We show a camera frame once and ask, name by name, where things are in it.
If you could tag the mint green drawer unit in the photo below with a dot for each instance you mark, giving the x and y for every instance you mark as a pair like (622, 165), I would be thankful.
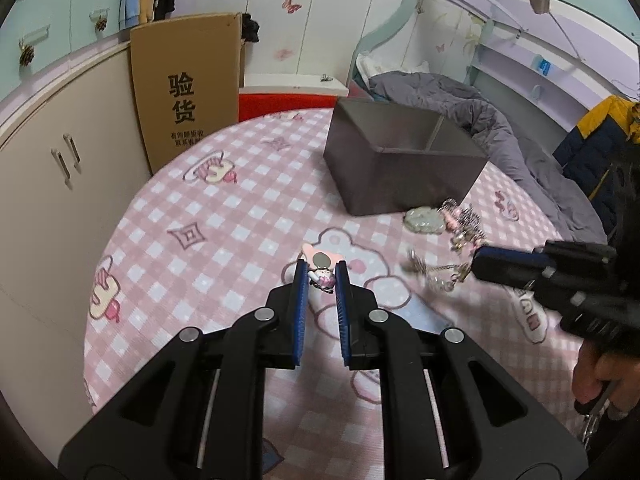
(60, 15)

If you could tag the pink checked bed sheet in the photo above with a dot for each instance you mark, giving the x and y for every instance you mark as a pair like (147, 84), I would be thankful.
(210, 240)

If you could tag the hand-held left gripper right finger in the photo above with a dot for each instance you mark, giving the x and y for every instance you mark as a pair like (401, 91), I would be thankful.
(342, 310)

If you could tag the grey duvet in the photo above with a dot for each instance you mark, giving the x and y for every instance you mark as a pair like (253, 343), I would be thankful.
(505, 130)

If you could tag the beige cabinet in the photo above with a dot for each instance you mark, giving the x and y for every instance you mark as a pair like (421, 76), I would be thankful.
(55, 200)

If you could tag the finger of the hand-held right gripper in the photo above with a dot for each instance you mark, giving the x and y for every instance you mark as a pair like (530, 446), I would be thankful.
(505, 269)

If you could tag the yellow and navy jacket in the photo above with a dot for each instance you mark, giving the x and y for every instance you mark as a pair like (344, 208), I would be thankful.
(590, 160)

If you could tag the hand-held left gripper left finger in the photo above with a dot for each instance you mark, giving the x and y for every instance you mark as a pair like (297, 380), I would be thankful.
(299, 310)

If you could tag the black cloth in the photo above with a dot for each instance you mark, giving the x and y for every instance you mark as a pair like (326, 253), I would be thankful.
(250, 27)

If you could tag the teal bed headboard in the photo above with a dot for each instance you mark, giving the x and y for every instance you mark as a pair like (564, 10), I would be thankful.
(400, 5)

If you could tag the white pillow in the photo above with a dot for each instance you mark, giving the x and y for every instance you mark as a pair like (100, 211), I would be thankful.
(387, 66)

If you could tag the pile of silver jewelry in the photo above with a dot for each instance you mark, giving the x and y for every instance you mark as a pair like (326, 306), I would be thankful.
(465, 225)

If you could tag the brown cardboard box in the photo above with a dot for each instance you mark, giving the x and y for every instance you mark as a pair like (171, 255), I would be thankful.
(182, 95)

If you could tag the person's right hand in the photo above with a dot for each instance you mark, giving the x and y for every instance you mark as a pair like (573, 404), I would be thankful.
(595, 372)

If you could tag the red board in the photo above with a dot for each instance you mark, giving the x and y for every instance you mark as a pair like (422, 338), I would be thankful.
(285, 105)

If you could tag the pale green jade pendant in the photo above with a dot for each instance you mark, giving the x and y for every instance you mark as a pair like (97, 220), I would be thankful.
(425, 220)

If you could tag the dark grey storage box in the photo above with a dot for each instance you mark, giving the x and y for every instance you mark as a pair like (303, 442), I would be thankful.
(400, 180)

